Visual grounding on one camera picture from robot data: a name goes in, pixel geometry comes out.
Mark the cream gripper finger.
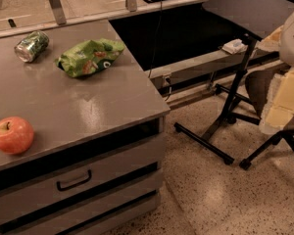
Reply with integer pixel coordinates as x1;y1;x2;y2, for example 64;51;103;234
258;26;282;52
264;68;294;130

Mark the green rice chip bag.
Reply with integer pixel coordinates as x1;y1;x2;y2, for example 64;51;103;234
55;38;125;78

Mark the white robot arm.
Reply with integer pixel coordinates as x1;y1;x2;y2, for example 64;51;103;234
258;12;294;134

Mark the red apple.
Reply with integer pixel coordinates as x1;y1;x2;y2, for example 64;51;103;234
0;117;34;155

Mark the black wheeled chair base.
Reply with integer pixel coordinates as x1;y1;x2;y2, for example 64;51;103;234
239;68;294;169

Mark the small white box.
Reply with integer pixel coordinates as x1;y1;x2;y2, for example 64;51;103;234
221;39;246;55

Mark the black tilted stand table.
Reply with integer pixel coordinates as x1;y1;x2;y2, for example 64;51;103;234
174;0;294;165

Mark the grey drawer cabinet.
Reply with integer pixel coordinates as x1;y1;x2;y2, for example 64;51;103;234
0;21;170;235

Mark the green soda can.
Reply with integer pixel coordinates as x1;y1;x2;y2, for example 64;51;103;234
14;30;49;63

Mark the black hanging cable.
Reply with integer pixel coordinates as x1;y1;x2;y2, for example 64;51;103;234
147;0;164;80

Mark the grey metal post left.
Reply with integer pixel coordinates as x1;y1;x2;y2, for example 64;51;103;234
49;0;67;25

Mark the black drawer handle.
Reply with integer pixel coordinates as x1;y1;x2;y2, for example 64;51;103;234
56;169;92;192

